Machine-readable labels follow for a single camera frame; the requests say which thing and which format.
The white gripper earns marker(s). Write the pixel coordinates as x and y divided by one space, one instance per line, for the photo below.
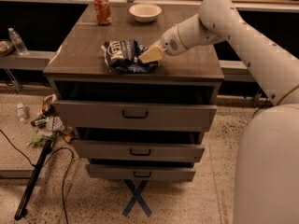
168 42

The blue chip bag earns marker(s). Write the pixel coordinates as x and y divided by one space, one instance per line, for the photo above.
124 56

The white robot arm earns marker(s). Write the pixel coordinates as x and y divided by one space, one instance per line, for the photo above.
267 163

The white paper bowl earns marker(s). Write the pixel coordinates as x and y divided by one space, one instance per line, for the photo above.
145 12

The crumpled snack bag on floor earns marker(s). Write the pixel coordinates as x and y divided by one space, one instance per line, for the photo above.
47 106

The orange soda can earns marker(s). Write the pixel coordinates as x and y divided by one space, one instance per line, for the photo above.
103 13

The grey drawer cabinet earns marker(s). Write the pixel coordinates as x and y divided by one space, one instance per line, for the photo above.
78 73

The top grey drawer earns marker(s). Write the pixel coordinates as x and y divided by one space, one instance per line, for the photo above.
136 116

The grey drawer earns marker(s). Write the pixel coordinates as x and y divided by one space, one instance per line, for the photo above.
140 173
126 151
136 116

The middle grey drawer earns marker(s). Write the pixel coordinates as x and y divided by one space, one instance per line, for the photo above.
126 151

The clear plastic cup on floor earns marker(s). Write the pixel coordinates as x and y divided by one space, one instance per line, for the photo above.
55 124

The bottom grey drawer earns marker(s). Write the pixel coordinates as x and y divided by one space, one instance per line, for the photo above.
140 173

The green can on floor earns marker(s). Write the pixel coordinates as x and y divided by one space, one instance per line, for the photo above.
40 122

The clear water bottle on ledge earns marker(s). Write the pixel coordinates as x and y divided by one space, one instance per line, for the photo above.
17 42

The black bar on floor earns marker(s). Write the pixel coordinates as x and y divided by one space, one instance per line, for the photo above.
21 210

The blue tape cross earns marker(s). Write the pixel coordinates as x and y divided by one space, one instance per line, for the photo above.
136 198

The small water bottle on floor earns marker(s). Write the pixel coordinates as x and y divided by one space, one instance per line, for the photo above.
21 112

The green wrapper on floor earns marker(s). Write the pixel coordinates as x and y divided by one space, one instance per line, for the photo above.
39 138

